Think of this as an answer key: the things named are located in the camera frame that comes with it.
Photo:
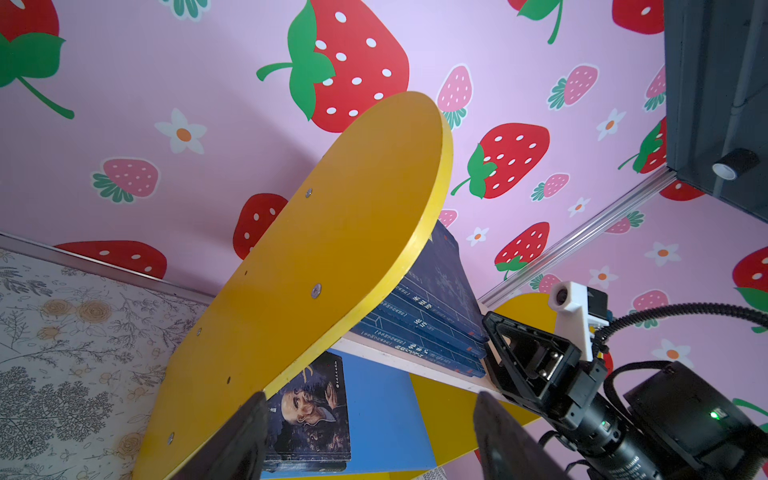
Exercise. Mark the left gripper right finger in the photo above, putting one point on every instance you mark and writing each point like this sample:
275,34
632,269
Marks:
507,451

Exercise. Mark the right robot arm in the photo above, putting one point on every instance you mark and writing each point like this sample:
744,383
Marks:
673,425

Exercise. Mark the yellow pink blue bookshelf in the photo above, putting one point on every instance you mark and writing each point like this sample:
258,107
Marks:
338,248

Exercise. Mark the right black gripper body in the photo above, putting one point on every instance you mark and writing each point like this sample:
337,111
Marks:
571,403

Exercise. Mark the dark portrait cover book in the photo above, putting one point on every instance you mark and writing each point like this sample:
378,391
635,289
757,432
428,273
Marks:
308,422

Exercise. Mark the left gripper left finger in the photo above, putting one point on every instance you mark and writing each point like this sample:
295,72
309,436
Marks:
237,451

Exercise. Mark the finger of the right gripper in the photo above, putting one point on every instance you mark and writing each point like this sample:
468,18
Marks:
527,361

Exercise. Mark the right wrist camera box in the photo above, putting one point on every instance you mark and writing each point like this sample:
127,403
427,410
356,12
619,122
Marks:
580,311

